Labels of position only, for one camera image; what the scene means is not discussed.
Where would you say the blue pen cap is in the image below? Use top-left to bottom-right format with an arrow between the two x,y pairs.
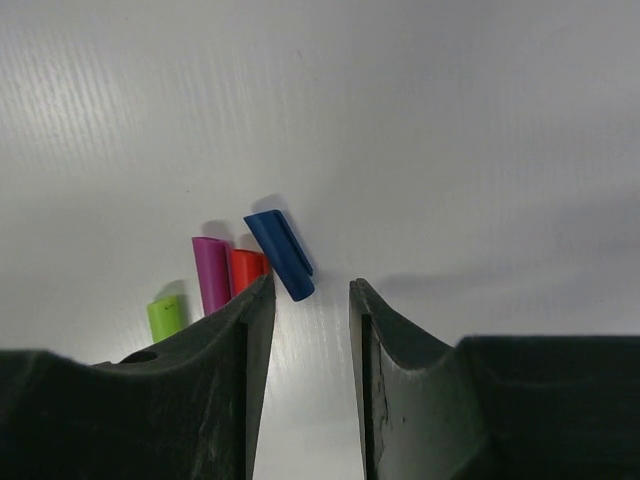
244,209 -> 315,302

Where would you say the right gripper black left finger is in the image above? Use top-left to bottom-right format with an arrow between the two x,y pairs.
1,275 -> 276,479

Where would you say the light green pen cap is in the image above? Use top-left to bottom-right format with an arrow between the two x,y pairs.
146,295 -> 186,343

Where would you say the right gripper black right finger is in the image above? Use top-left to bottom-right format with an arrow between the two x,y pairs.
349,279 -> 639,479

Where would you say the purple pen cap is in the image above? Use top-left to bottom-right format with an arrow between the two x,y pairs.
192,236 -> 232,316

